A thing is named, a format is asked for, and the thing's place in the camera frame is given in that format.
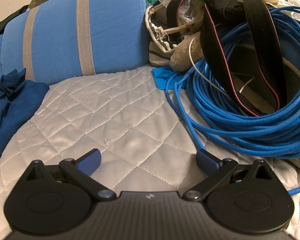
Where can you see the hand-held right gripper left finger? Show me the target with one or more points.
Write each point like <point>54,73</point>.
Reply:
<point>89,162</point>

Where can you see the clear plastic bag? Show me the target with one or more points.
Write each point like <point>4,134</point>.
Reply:
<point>187,15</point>

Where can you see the black cloth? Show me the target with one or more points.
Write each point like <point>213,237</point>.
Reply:
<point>4,22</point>

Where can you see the striped canvas bag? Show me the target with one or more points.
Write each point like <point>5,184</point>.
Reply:
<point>160,55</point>

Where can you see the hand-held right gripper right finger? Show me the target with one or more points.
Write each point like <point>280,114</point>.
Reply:
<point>207,163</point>

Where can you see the dark blue shirt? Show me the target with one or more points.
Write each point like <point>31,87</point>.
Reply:
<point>12,110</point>

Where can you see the bright blue cloth piece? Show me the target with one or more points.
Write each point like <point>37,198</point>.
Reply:
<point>162,76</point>

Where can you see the beige plush toy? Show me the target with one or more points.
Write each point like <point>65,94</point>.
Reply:
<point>185,55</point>

